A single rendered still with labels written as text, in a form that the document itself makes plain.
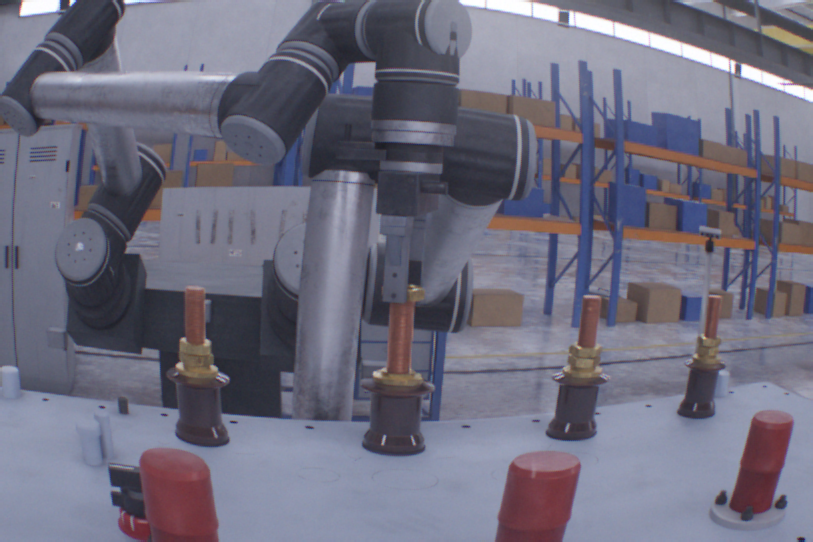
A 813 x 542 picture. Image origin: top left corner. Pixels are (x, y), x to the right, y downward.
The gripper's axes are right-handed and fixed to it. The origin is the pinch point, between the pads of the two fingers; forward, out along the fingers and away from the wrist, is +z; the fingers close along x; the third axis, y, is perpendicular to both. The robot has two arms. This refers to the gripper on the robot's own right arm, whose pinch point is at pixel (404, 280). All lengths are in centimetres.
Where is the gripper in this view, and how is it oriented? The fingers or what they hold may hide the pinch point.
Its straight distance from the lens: 116.8
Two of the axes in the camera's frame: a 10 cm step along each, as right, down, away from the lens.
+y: 9.7, 0.9, -2.1
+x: 2.2, -1.1, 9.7
